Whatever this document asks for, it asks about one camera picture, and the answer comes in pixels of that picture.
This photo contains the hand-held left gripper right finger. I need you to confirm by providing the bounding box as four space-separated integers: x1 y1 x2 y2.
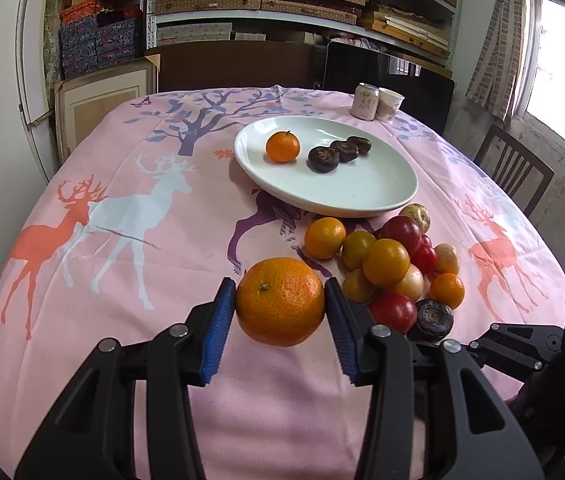
323 277 546 480

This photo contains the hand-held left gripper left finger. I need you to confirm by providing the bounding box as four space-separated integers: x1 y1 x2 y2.
15 277 237 480

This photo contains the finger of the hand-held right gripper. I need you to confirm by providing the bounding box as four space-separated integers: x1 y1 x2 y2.
467 322 565 374

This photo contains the small yellow-green citrus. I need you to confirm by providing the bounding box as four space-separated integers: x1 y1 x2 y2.
342 268 377 304

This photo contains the large mandarin orange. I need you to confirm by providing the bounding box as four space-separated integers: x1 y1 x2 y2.
235 257 326 347

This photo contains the pale yellow round fruit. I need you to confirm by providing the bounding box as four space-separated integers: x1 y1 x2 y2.
387 263 425 302

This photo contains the smooth orange citrus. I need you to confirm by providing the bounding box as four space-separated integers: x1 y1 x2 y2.
363 238 411 288
304 217 347 260

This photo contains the small orange kumquat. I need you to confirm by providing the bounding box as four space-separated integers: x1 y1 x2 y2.
427 272 465 310

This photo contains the yellow-orange kumquat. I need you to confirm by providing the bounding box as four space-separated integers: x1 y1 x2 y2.
342 230 378 271

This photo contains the pale orange-pink fruit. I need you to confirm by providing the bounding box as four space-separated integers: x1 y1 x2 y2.
433 242 461 275

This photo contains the small red cherry tomato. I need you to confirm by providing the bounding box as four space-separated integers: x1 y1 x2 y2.
410 244 438 275

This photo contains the large dark red fruit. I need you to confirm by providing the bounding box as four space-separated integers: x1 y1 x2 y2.
379 215 423 256

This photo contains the white oval plate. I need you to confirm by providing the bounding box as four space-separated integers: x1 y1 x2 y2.
234 115 419 219

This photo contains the large dark purple fruit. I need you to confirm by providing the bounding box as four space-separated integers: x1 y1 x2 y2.
407 299 454 343

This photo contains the pink deer-print tablecloth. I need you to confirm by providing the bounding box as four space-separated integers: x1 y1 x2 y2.
0 85 565 480

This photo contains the dark wooden chair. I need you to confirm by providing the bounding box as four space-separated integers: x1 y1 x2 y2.
473 124 555 217

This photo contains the yellow passion fruit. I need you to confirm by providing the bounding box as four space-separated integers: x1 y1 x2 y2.
399 203 431 234

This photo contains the mandarin orange with stem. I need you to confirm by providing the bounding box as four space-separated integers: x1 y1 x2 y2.
265 130 301 164

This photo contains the beverage can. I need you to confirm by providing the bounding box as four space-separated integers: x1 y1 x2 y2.
351 83 381 121

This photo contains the white paper cup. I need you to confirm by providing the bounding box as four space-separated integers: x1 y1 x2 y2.
375 88 406 123

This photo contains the bright window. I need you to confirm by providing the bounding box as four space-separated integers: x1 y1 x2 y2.
513 0 565 166

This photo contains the brick-pattern curtain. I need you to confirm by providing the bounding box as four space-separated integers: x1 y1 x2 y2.
465 0 538 122

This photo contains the dark brown wooden board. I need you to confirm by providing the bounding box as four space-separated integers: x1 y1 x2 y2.
145 41 324 95

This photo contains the black flat panel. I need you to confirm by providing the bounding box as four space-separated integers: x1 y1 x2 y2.
321 41 456 137

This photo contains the white metal shelf rack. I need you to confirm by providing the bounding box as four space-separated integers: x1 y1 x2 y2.
145 0 463 68

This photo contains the stack of blue floral boxes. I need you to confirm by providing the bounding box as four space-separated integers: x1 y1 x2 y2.
58 2 144 78

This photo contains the white leaning board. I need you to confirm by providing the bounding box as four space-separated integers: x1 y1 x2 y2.
16 0 63 171

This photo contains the stack of flat woven boxes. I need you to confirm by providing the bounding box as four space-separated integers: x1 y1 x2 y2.
155 0 458 58

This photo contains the grey marble slab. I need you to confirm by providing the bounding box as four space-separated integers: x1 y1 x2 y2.
42 0 66 86

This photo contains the wooden picture frame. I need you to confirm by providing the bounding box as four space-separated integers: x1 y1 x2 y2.
52 54 162 163

